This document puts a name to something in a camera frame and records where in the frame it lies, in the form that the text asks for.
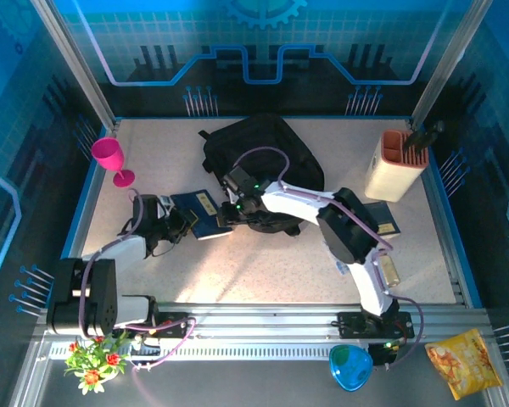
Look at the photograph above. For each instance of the aluminium front frame rail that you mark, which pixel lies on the aluminium front frame rail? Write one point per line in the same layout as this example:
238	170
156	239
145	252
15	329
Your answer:
258	318

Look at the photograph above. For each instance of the dark blue book yellow lettering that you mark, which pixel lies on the dark blue book yellow lettering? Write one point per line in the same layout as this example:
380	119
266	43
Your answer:
208	216

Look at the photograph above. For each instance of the black controller box green light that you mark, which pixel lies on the black controller box green light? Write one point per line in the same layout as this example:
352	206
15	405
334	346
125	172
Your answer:
384	354

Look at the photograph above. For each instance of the artificial plant red flowers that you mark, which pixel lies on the artificial plant red flowers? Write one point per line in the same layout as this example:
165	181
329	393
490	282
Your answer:
95	360

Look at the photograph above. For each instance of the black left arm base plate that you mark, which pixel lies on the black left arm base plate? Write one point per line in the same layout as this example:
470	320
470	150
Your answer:
174	326

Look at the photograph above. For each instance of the cream knife block orange top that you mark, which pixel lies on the cream knife block orange top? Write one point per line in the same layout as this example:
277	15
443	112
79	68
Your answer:
394	174

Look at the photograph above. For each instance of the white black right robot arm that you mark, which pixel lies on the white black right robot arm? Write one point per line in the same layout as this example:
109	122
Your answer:
297	201

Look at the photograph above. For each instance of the white black controller box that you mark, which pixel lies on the white black controller box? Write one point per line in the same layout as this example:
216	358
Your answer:
146	349

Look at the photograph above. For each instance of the pink plastic goblet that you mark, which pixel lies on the pink plastic goblet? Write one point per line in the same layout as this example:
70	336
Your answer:
107	154

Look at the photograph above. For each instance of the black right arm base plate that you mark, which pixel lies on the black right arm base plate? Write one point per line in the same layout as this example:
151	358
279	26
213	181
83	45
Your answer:
352	324

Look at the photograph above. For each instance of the aluminium frame post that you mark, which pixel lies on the aluminium frame post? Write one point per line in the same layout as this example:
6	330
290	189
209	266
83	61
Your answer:
74	63
449	63

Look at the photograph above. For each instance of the dark blue book gold label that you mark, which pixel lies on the dark blue book gold label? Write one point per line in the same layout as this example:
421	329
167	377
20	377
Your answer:
382	216

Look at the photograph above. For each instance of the black student backpack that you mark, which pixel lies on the black student backpack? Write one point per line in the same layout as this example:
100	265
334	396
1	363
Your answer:
267	132

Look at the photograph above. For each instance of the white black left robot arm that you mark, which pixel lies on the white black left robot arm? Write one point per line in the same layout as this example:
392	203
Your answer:
127	250

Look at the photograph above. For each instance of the yellow snack bag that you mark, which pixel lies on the yellow snack bag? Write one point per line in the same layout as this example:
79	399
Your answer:
462	364

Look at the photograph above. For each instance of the blue plastic bowl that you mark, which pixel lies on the blue plastic bowl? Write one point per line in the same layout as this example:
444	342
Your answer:
350	369

